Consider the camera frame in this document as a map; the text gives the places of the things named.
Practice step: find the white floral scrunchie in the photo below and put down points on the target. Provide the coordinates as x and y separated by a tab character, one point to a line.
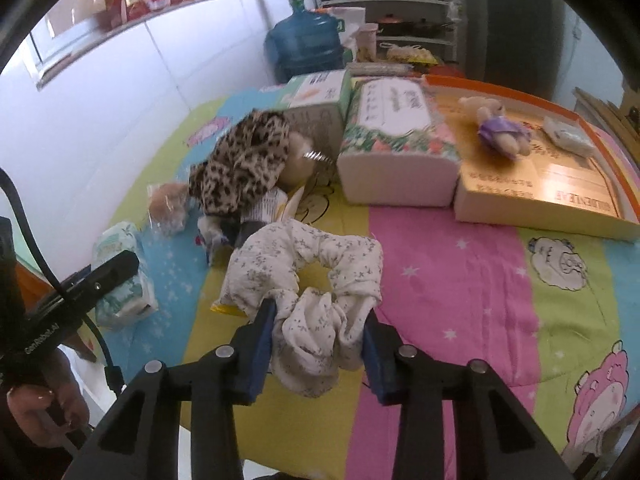
280	255

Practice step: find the stack of wrapped noodle packs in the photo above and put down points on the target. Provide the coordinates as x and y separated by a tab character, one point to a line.
380	68

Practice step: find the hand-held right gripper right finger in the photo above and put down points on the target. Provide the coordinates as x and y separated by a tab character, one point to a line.
375	360

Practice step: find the dark refrigerator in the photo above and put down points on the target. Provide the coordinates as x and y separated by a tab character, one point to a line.
525	20

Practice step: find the yellow mesh bag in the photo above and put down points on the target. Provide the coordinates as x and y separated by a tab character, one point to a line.
407	53

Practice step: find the person's left hand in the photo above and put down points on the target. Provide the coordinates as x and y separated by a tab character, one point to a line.
65	400

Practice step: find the leopard print scrunchie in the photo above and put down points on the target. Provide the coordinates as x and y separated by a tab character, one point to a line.
240	160

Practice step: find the blue water jug with pump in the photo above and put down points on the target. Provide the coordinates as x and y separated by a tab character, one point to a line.
305	40

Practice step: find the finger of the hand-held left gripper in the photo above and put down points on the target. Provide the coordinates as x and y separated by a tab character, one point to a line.
107	272

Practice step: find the teddy bear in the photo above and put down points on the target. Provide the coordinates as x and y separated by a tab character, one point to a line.
497	127

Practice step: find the white metal shelf rack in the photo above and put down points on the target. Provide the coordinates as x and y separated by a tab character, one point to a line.
400	2

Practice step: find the small green tissue pack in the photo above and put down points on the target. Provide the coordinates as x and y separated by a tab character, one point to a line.
120	280

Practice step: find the orange rimmed cardboard box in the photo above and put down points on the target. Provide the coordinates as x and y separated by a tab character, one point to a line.
550	180

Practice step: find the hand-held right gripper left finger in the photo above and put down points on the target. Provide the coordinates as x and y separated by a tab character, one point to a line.
260	347

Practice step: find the red lidded pot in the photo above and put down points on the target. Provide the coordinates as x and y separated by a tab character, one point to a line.
395	25

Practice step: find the small white wipes packet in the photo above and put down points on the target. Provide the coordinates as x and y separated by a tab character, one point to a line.
567	135

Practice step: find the floral soft tissue pack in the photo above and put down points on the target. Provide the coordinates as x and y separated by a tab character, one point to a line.
395	135

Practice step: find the black wok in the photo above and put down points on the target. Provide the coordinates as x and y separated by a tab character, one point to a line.
432	27

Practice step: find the bread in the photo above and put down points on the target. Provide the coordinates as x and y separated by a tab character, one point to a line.
167	207

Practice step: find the white green tissue box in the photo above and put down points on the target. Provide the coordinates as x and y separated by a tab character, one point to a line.
315	100

